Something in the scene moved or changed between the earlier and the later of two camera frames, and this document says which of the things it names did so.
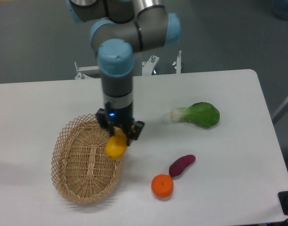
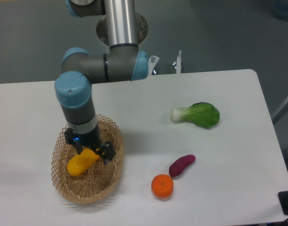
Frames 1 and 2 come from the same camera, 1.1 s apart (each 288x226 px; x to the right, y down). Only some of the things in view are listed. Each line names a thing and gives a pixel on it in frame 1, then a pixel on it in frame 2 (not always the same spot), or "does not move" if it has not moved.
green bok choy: (202, 114) does not move
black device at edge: (287, 201) does not move
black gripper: (109, 117) to (107, 151)
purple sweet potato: (178, 166) does not move
